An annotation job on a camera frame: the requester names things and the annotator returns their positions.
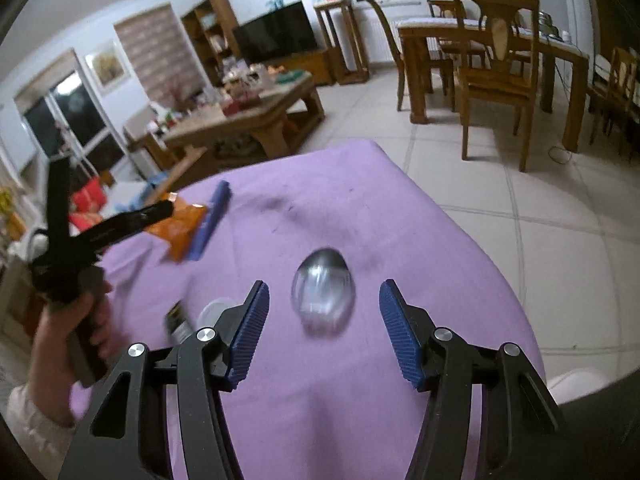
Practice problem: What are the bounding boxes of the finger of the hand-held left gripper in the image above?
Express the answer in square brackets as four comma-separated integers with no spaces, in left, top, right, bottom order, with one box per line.
[42,154,72,261]
[69,200,177,262]

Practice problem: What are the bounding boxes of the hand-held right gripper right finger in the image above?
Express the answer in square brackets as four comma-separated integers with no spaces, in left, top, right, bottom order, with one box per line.
[378,279,566,480]

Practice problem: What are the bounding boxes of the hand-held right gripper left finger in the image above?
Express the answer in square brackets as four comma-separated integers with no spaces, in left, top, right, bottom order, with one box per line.
[57,280,271,480]

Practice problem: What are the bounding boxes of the orange snack packet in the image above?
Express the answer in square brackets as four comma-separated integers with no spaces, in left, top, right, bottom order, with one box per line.
[145,192,208,262]

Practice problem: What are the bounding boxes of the clear glass cup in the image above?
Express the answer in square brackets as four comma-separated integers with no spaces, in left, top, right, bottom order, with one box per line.
[291,247,357,337]

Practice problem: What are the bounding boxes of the person's left forearm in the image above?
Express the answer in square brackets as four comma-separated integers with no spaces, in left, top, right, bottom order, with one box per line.
[5,385,81,480]

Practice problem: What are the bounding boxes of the person's left hand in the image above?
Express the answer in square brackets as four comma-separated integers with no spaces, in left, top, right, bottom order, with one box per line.
[30,280,116,428]

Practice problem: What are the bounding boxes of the red cushion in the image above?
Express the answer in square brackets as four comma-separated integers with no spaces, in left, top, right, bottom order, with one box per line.
[67,177,108,233]

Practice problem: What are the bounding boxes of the blue cloth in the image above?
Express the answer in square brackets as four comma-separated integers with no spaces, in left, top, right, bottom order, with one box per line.
[112,175,171,211]

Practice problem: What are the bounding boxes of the white round cup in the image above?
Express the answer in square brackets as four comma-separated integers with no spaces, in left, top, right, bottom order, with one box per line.
[197,299,241,331]

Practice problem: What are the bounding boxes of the black and gold packet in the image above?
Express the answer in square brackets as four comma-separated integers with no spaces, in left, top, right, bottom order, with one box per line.
[165,301,198,346]

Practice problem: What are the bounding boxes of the white-framed balcony door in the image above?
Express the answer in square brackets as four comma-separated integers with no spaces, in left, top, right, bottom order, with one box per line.
[14,49,131,186]

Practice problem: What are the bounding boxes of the framed painting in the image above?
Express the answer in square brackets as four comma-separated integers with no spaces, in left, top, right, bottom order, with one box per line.
[84,40,126,92]

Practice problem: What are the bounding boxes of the purple tablecloth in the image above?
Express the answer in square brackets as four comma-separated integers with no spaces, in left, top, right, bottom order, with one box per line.
[70,140,546,480]

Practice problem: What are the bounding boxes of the wooden coffee table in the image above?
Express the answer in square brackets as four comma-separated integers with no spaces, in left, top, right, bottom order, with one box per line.
[125,72,326,171]

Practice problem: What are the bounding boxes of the pink roller blind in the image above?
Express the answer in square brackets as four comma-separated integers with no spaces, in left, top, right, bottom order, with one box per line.
[114,4,201,111]

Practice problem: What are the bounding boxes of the clutter of small items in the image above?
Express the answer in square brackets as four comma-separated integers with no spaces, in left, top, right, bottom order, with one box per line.
[150,60,308,126]

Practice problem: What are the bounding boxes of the wooden bookshelf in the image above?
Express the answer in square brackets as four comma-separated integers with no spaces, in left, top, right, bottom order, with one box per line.
[181,0,241,86]

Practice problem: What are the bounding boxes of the black television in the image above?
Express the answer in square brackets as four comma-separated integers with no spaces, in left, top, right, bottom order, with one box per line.
[232,1,321,66]

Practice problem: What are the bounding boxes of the wooden television cabinet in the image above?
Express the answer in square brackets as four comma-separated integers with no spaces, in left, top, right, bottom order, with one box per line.
[270,49,336,86]

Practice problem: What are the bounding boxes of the wooden dining chair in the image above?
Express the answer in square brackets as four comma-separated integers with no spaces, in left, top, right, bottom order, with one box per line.
[427,0,488,61]
[590,46,640,161]
[450,0,541,173]

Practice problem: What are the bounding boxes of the tall wooden side stand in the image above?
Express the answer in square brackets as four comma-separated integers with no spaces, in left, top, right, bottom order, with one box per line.
[314,0,371,86]

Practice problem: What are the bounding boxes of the white radiator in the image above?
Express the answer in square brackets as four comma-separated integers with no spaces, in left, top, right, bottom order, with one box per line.
[360,7,401,63]

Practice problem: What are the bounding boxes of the wooden chair with curved back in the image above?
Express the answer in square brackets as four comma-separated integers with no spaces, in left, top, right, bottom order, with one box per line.
[367,0,456,112]

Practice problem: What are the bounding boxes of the wooden dining table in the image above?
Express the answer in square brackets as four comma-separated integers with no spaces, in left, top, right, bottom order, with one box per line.
[395,16,591,153]

